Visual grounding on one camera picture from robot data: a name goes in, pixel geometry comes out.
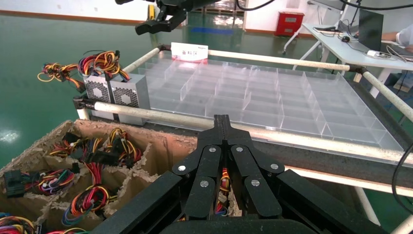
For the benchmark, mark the yellow post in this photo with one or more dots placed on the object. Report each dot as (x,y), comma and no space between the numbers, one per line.
(151,13)

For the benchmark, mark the white and red sign card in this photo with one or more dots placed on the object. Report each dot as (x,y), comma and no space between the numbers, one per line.
(188,51)

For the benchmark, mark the black computer mouse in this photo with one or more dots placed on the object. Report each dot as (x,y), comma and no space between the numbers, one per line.
(346,39)

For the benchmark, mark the person in light shirt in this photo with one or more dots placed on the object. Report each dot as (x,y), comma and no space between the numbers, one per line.
(406,35)

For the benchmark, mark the red cabinet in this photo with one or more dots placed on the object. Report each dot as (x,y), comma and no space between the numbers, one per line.
(290,24)

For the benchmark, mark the cardboard box with dividers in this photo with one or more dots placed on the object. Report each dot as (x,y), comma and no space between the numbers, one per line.
(174,151)

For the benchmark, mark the clear acrylic divided tray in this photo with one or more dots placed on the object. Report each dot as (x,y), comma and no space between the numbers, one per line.
(258,97)

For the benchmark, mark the white pipe rack frame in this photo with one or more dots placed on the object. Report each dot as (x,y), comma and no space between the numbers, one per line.
(161,115)

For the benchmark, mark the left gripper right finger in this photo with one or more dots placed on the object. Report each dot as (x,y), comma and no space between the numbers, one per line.
(255,193)

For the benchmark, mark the dark grey shelf board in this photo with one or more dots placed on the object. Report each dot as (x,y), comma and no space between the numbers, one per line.
(322,163)

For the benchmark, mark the white desk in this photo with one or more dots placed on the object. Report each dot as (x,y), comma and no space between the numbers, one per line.
(348,53)

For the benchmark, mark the small white desk device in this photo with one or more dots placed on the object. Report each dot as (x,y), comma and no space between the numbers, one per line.
(376,54)

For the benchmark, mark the person forearm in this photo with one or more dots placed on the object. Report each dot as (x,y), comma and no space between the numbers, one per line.
(390,36)

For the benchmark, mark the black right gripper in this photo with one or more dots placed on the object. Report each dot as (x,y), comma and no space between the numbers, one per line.
(184,6)

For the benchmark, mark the dark flat device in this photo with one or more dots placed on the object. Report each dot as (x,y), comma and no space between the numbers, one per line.
(324,29)

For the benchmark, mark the black computer monitor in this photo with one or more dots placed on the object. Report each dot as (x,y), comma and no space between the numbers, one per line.
(371,29)

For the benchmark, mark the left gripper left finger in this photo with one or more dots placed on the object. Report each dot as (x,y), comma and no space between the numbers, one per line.
(203,181)

